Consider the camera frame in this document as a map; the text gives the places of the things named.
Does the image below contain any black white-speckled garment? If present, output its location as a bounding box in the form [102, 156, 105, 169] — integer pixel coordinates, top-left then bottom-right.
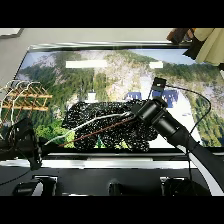
[61, 99, 160, 153]

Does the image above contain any brown garment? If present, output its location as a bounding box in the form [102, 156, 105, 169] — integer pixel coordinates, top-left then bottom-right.
[166, 27, 196, 45]

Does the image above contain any cream garment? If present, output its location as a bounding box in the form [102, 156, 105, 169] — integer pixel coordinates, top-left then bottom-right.
[193, 27, 224, 67]

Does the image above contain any silver frame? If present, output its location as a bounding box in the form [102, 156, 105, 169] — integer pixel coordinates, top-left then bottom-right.
[0, 151, 214, 197]

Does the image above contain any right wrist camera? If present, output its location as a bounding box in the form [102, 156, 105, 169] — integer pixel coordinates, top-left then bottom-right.
[150, 76, 168, 100]

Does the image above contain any black cable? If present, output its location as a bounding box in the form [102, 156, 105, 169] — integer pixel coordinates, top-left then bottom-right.
[164, 83, 213, 141]

